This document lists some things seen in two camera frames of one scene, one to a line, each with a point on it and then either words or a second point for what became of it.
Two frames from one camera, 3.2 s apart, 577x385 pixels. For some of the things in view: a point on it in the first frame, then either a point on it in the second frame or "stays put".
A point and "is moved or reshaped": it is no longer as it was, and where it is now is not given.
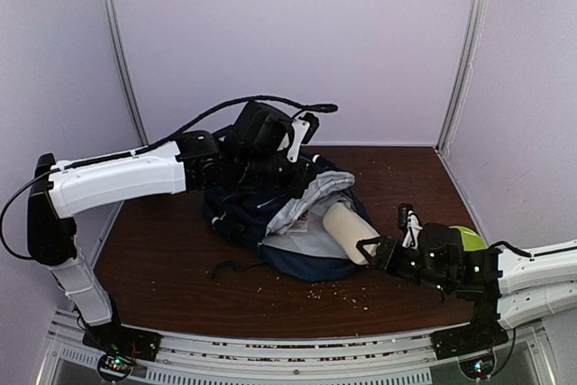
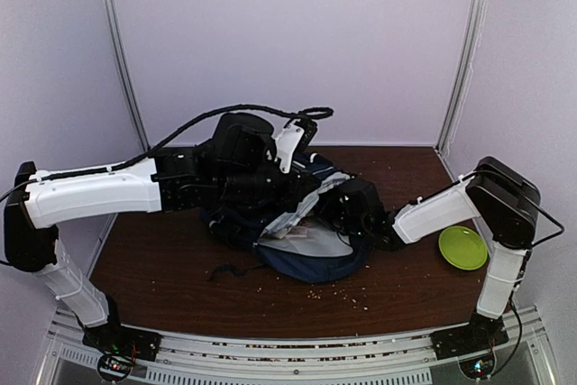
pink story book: x=300 y=224 → x=294 y=231
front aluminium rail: x=523 y=359 stays put
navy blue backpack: x=288 y=231 is moved or reshaped
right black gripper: x=388 y=252 → x=328 y=201
